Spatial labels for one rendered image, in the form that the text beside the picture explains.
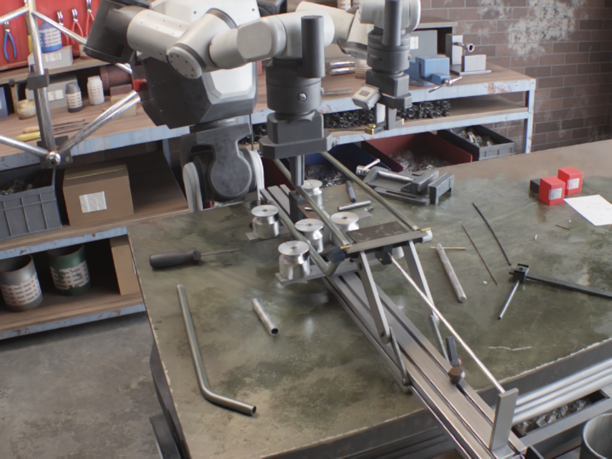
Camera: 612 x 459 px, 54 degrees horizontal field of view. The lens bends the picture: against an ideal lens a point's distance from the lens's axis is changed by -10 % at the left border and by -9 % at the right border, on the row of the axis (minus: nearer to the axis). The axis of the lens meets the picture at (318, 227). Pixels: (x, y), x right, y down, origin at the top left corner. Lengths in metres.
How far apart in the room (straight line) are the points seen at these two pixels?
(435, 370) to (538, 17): 3.33
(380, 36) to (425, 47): 2.09
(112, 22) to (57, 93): 1.59
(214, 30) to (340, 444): 0.76
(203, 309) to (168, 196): 1.59
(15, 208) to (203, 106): 1.26
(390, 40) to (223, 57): 0.33
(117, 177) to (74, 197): 0.19
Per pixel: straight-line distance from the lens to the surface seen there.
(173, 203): 2.59
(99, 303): 2.69
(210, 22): 1.22
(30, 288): 2.74
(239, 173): 1.47
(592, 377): 2.04
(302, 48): 0.99
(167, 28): 1.29
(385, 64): 1.31
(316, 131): 1.06
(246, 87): 1.48
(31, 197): 2.51
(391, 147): 3.28
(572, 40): 4.27
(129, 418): 2.27
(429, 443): 1.75
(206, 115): 1.44
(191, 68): 1.20
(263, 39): 1.00
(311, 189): 1.42
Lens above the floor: 1.47
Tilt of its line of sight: 26 degrees down
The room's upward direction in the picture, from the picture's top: 2 degrees counter-clockwise
